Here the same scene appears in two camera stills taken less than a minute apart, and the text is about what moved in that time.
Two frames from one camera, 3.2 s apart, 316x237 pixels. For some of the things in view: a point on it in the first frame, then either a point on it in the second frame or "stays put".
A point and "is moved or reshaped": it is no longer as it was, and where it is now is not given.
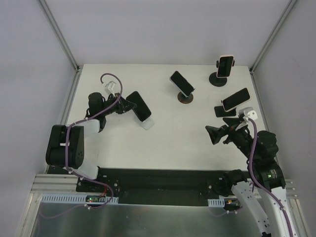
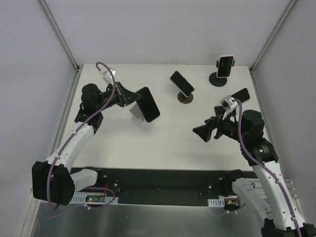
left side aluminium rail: [72, 93] stays put
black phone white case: [184, 86] stays put
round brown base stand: [185, 100] stays put
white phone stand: [146, 124] -> [136, 111]
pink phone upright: [225, 66] stays put
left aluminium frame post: [60, 36] stays put
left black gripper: [121, 105] -> [122, 95]
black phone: [141, 109] is moved or reshaped
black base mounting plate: [154, 186] stays put
